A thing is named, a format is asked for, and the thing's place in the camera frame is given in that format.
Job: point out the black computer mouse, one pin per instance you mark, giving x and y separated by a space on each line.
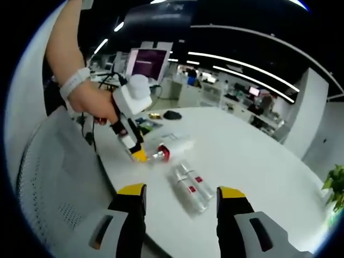
172 115

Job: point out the clear bottle with red label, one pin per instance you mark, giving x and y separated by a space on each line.
197 180
188 193

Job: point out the gold foil packet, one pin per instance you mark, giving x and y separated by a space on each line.
155 115

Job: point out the white mesh office chair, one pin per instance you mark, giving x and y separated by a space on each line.
53 182

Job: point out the computer monitor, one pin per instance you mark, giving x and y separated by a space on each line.
147 63

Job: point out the white wristband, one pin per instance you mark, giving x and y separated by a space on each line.
74 82

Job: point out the person's left hand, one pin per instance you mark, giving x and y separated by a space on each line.
94 102

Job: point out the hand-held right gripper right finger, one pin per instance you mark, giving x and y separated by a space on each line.
239 217

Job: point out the green potted plant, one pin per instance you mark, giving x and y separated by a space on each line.
334 185

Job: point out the blue green packet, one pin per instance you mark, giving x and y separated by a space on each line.
147 124

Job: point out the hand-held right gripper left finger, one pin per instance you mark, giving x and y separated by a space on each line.
126 215

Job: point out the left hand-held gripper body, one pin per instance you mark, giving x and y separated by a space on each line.
129 107

